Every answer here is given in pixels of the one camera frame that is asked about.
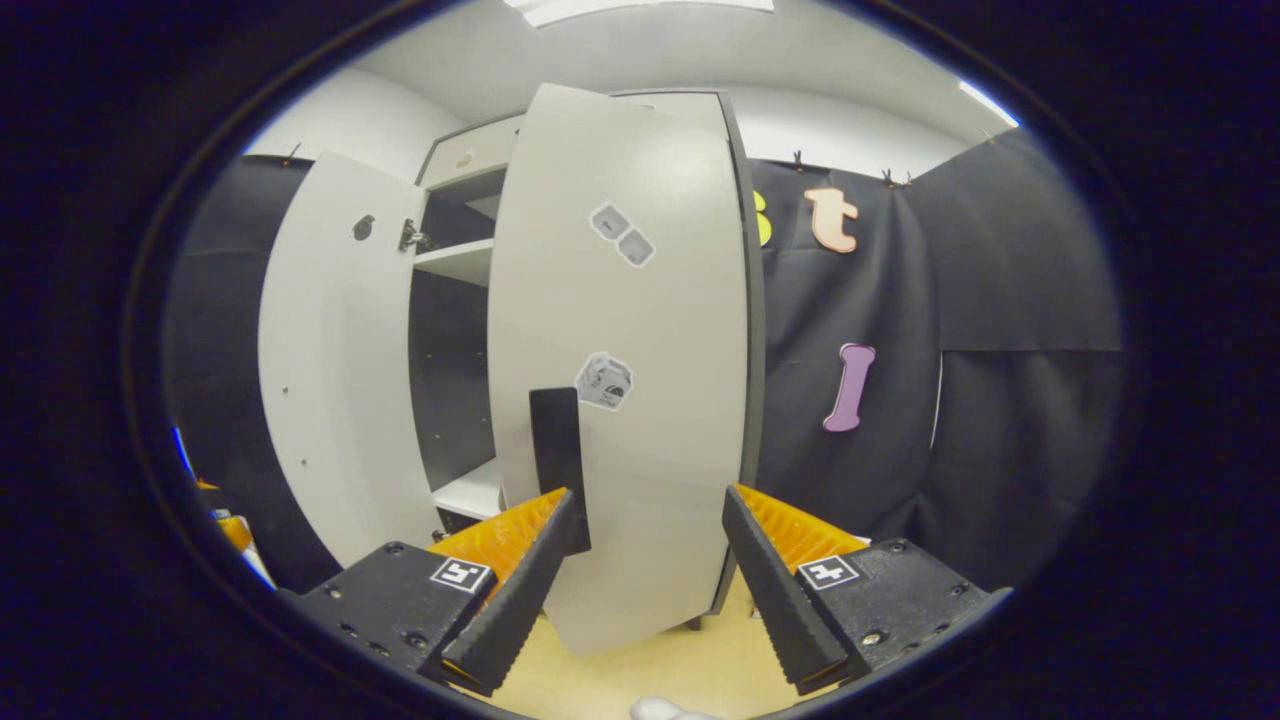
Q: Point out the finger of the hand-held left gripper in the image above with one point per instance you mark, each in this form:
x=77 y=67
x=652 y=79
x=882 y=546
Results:
x=235 y=530

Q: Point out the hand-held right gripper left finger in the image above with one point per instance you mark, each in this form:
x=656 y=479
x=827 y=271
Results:
x=520 y=595

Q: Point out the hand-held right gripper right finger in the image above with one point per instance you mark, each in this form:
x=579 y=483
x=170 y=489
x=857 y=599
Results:
x=775 y=600

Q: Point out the grey cabinet door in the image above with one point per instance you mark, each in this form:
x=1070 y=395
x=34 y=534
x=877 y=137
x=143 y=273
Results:
x=340 y=380
x=640 y=450

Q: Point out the grey shoe cabinet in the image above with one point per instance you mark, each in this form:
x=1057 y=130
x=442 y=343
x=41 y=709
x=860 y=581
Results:
x=460 y=262

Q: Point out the grey cabinet drawer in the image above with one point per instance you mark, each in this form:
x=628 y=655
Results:
x=480 y=150

